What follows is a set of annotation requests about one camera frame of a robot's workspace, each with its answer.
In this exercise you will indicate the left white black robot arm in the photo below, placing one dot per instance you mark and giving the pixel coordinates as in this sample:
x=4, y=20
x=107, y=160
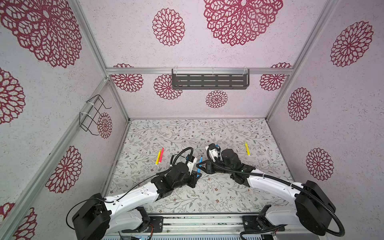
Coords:
x=100, y=215

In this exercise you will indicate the yellow highlighter pen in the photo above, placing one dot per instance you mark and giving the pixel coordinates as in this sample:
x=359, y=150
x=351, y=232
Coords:
x=247, y=149
x=158, y=157

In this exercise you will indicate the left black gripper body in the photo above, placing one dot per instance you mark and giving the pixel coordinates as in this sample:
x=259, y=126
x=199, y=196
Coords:
x=190, y=180

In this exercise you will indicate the pink highlighter pen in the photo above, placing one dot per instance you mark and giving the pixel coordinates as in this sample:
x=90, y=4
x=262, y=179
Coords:
x=161, y=155

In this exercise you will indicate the black wire wall basket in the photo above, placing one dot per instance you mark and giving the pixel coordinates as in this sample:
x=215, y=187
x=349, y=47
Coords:
x=96, y=120

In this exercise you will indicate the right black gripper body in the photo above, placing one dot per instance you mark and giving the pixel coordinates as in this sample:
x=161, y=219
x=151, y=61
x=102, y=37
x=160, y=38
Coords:
x=216, y=169

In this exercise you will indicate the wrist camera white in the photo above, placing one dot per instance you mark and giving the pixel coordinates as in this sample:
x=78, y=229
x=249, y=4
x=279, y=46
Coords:
x=214, y=152
x=190, y=162

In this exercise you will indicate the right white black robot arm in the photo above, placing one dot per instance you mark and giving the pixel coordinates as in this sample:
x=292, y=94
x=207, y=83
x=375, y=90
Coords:
x=309, y=206

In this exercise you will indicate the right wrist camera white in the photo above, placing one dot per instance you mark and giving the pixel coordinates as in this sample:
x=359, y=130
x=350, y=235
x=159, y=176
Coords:
x=214, y=152

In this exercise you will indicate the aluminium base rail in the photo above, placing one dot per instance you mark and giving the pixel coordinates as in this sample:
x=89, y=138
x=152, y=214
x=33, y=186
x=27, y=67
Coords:
x=191, y=224

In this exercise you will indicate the blue highlighter pen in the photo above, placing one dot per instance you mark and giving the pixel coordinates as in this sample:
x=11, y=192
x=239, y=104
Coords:
x=200, y=161

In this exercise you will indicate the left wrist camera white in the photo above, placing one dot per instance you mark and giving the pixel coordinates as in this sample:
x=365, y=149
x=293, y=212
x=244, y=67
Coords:
x=190, y=162

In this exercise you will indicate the dark grey wall shelf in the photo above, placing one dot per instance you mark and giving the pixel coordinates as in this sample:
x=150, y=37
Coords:
x=209, y=81

